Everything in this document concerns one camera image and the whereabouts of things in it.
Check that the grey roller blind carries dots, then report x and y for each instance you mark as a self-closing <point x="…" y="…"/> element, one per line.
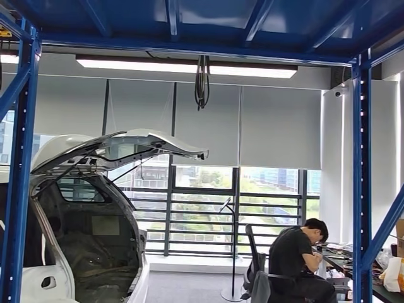
<point x="142" y="113"/>
<point x="281" y="125"/>

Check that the black office chair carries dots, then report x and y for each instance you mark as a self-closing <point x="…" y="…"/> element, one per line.
<point x="252" y="246"/>

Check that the black floor stand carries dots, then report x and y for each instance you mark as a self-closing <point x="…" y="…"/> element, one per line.
<point x="232" y="295"/>

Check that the person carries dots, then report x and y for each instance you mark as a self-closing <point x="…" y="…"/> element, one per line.
<point x="287" y="255"/>

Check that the grey jacket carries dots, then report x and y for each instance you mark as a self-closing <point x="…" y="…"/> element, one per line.
<point x="260" y="288"/>

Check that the white car with open tailgate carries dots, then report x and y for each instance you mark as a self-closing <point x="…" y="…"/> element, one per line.
<point x="63" y="146"/>

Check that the open cardboard box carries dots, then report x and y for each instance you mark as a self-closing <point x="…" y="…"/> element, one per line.
<point x="401" y="238"/>

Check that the white plastic bag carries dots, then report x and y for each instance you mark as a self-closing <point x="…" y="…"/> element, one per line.
<point x="391" y="276"/>

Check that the black desk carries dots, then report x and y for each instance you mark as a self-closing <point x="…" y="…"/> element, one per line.
<point x="387" y="296"/>

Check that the yellow hoist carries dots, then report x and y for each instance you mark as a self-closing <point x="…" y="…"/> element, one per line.
<point x="4" y="32"/>

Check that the dark window frame with rails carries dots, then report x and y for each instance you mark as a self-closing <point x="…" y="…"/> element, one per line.
<point x="169" y="209"/>

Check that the white security camera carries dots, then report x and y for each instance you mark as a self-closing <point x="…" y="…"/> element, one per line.
<point x="338" y="92"/>

